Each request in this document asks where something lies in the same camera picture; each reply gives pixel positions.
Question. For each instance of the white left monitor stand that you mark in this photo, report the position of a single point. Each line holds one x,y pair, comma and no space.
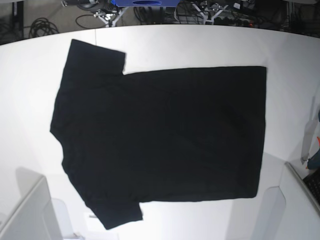
34,217

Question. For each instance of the black T-shirt with print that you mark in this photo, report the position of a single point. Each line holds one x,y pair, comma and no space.
175,135

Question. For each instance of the white frame leg left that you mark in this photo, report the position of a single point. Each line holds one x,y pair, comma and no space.
110,18

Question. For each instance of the white frame leg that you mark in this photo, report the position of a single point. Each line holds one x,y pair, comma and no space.
206,13
110,18

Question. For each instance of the black power strip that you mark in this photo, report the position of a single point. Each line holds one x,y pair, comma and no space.
233,21

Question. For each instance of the blue plastic bin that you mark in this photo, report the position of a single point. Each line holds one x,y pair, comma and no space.
145,3

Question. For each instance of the white right monitor stand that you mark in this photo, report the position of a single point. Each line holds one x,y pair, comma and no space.
289,211

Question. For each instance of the white frame leg right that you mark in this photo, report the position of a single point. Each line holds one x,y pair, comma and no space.
206,13

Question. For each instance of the black keyboard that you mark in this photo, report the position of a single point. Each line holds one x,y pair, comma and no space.
312,182

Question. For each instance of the grey metal bracket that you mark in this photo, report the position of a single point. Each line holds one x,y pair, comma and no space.
309,131

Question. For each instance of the white monitor stand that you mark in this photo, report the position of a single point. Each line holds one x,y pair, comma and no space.
34,217
289,211

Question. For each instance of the teal orange object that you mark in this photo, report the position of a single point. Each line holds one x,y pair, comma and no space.
313,162

